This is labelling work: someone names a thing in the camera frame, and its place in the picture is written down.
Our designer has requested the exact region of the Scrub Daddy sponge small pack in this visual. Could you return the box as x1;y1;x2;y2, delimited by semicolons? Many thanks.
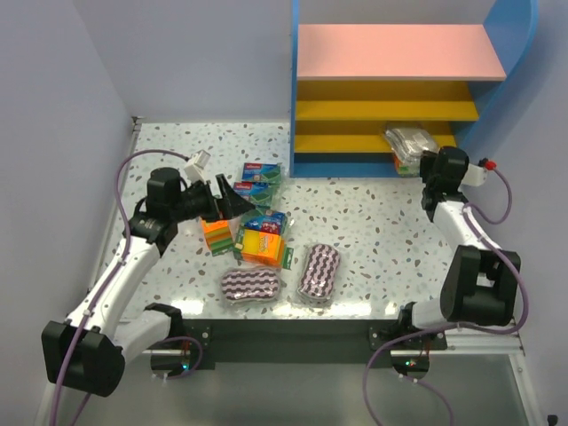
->
393;154;420;178

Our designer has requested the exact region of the grey mesh sponge pack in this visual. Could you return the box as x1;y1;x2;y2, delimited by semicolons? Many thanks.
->
383;125;439;166

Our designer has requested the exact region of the pink striped sponge pack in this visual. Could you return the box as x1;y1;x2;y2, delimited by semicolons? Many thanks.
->
297;243;342;304
220;267;282;304

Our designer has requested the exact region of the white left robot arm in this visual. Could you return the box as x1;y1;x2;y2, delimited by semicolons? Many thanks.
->
41;168;254;397

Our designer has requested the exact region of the blue shelf unit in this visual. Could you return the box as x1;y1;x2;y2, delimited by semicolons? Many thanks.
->
289;1;539;178

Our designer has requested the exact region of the Vileda sponge pack middle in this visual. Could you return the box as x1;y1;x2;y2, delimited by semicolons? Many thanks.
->
233;182;280;209

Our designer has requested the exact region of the vileda sponge pack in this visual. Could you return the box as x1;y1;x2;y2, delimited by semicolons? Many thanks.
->
233;182;280;209
241;207;288;235
241;162;282;185

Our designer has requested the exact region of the Vileda sponge pack far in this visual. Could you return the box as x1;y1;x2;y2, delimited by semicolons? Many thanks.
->
241;162;282;185

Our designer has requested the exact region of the Vileda sponge pack near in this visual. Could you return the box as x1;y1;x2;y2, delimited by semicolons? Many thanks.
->
241;207;288;235

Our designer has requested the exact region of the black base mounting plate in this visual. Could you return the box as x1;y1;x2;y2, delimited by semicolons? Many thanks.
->
150;317;449;372

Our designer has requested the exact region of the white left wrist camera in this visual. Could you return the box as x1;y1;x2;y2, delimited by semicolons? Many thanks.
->
184;150;210;183

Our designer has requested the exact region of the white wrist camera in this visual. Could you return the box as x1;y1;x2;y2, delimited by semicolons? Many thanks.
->
461;158;496;187
184;150;210;183

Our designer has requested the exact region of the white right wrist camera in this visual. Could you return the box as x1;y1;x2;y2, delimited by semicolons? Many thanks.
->
461;158;496;187

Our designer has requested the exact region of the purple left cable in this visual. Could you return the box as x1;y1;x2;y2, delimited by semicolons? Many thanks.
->
51;148;205;425

